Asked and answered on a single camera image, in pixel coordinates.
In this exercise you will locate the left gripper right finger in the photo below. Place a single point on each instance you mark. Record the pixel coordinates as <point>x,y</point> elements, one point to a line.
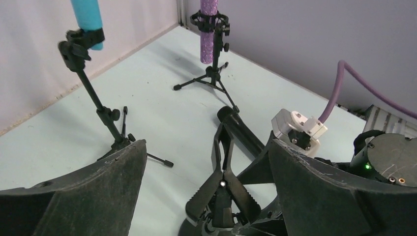
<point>317,199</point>

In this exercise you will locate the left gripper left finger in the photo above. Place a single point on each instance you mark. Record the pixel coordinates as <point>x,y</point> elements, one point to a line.
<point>96,200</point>

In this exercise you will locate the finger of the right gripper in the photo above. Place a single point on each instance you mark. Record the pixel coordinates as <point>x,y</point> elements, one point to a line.
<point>259,170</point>
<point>269,223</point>

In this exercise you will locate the black microphone orange end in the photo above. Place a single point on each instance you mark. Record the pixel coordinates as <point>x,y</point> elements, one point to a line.
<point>241,131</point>

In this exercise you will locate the tripod shock mount stand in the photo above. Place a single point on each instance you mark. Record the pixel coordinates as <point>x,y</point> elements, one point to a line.
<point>218,25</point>

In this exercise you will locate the small tripod clip stand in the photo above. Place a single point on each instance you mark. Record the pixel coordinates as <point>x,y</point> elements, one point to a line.
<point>74,52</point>

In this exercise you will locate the purple glitter microphone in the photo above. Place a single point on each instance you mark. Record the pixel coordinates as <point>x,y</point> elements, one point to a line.
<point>208,8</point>

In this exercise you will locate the blue microphone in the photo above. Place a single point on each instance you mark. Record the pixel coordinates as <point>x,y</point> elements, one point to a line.
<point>88,17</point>

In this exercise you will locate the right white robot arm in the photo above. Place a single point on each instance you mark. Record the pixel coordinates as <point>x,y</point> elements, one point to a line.
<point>388,158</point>

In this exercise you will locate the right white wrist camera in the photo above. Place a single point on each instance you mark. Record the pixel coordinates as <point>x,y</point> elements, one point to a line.
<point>298,131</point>

